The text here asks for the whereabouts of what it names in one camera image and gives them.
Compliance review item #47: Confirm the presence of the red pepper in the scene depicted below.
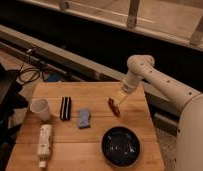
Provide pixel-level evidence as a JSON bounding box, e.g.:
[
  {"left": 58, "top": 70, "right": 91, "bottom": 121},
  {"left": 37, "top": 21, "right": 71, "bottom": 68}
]
[{"left": 108, "top": 98, "right": 120, "bottom": 117}]

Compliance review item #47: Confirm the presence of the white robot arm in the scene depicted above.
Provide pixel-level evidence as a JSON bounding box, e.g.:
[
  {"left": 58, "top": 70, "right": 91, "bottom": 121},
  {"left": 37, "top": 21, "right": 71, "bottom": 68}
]
[{"left": 114, "top": 55, "right": 203, "bottom": 171}]

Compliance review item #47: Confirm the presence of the white ceramic cup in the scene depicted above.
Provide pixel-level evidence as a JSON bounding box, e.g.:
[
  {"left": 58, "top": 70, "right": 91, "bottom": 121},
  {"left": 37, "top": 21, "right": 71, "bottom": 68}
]
[{"left": 30, "top": 99, "right": 51, "bottom": 121}]

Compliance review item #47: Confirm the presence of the blue sponge cloth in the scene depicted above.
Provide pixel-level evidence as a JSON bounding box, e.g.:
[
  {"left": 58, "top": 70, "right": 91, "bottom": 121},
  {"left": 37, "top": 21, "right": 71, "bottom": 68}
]
[{"left": 77, "top": 108, "right": 90, "bottom": 129}]

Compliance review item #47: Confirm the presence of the black round plate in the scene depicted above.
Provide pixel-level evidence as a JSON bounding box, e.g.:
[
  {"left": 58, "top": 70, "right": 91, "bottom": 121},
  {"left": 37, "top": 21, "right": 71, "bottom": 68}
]
[{"left": 101, "top": 126, "right": 140, "bottom": 167}]

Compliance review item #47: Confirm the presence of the black white striped block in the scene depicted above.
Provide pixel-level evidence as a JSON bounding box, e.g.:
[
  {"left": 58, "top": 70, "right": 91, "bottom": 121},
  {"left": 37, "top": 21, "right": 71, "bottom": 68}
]
[{"left": 60, "top": 97, "right": 71, "bottom": 121}]

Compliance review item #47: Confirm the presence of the white bottle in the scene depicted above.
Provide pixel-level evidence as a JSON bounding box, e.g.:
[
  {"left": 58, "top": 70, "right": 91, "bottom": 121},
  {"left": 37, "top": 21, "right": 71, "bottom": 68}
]
[{"left": 37, "top": 124, "right": 52, "bottom": 168}]

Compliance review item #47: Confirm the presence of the black chair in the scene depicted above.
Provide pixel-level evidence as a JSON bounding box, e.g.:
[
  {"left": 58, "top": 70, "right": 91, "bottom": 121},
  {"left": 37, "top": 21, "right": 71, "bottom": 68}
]
[{"left": 0, "top": 62, "right": 28, "bottom": 171}]

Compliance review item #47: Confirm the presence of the black cable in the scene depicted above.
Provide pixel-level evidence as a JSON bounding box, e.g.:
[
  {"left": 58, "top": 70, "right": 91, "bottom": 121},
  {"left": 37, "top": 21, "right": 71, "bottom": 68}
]
[{"left": 17, "top": 49, "right": 49, "bottom": 85}]

